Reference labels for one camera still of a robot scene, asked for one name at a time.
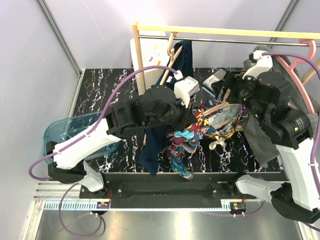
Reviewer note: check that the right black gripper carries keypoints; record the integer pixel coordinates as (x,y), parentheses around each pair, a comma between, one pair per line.
(234,80)

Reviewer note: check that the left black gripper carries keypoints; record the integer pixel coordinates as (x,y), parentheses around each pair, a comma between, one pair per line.
(188,118)

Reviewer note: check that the beige hanger of comic shorts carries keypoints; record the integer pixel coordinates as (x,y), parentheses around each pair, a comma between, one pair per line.
(223,113)

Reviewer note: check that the colourful comic print shorts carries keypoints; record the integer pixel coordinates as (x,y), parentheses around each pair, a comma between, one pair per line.
(189,139)

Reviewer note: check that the navy blue shorts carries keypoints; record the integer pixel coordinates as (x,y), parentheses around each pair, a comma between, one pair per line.
(165,115)

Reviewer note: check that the beige hanger of navy shorts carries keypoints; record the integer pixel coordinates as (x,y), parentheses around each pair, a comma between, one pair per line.
(173,54)

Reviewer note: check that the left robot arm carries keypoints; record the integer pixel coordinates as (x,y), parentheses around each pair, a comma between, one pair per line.
(123,120)

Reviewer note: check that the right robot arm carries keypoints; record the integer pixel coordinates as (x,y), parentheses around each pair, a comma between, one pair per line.
(266,98)

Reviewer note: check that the grey shorts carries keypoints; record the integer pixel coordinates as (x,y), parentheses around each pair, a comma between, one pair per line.
(262,147)

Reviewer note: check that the grey booklet with label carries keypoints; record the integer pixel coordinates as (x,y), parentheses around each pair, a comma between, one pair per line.
(214,78)

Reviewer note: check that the white box with stickers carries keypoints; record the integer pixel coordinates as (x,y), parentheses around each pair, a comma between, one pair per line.
(154,52)

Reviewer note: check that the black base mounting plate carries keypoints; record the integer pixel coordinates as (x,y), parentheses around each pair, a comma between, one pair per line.
(165,191)

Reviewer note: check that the blue transparent plastic bin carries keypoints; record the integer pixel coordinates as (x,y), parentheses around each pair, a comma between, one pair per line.
(64,129)

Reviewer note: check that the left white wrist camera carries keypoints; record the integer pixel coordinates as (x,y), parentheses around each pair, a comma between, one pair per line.
(185,88)

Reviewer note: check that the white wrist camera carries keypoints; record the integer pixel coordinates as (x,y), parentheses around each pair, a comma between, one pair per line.
(185,88)
(256,64)

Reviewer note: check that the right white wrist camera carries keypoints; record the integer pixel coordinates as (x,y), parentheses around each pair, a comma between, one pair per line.
(256,64)

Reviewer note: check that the metal clothes rail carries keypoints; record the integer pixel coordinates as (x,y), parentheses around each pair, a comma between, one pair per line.
(246,42)

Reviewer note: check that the wooden clothes rack frame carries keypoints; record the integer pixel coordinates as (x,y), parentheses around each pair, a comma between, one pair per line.
(304,37)

